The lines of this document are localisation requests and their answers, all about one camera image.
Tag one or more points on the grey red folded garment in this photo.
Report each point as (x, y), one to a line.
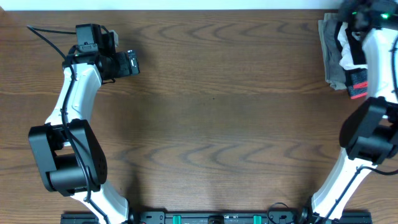
(357, 82)

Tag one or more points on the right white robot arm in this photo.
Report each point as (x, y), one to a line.
(369, 135)

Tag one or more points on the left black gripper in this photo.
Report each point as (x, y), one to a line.
(124, 70)

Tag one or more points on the white folded garment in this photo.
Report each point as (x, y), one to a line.
(352, 56)

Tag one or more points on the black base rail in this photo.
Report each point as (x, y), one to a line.
(275, 215)

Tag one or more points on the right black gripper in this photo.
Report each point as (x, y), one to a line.
(347, 14)

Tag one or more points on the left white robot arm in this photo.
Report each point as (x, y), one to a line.
(68, 155)

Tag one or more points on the black polo shirt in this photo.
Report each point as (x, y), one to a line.
(354, 20)

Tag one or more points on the khaki folded garment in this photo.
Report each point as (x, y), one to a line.
(334, 73)

